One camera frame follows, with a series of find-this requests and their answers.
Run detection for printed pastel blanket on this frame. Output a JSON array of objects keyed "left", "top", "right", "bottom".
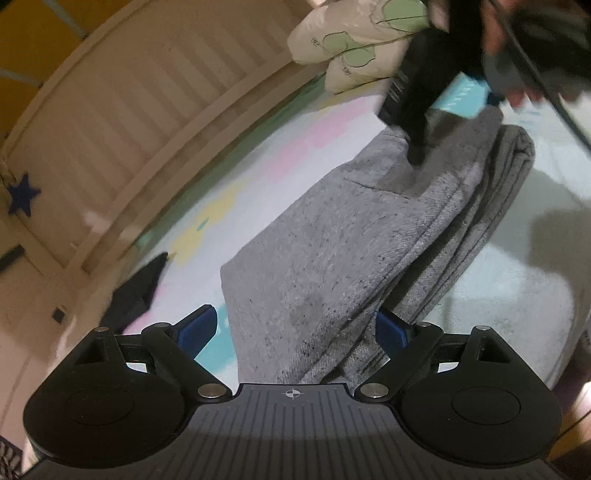
[{"left": 83, "top": 74, "right": 587, "bottom": 388}]

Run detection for white slatted bed rail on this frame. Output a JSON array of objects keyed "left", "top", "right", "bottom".
[{"left": 0, "top": 0, "right": 333, "bottom": 289}]

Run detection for white green patterned pillow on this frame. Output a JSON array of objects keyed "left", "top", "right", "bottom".
[{"left": 287, "top": 0, "right": 432, "bottom": 95}]

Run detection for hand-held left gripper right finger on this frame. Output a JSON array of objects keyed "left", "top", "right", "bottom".
[{"left": 355, "top": 307, "right": 514, "bottom": 401}]

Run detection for dark cloth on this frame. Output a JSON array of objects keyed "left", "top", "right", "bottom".
[{"left": 108, "top": 251, "right": 169, "bottom": 335}]

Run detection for blue star decoration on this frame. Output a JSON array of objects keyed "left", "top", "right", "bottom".
[{"left": 7, "top": 172, "right": 42, "bottom": 217}]

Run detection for black cable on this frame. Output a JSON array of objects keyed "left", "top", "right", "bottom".
[{"left": 487, "top": 0, "right": 591, "bottom": 151}]

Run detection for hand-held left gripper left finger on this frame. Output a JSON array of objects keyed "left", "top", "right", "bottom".
[{"left": 75, "top": 304, "right": 232, "bottom": 402}]

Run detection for person's right hand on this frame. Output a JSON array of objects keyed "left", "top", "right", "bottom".
[{"left": 480, "top": 0, "right": 550, "bottom": 110}]

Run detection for grey pants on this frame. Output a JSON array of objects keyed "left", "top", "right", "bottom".
[{"left": 219, "top": 108, "right": 536, "bottom": 393}]

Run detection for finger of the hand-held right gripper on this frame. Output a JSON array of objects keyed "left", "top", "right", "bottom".
[
  {"left": 405, "top": 121, "right": 430, "bottom": 167},
  {"left": 480, "top": 79, "right": 507, "bottom": 110}
]

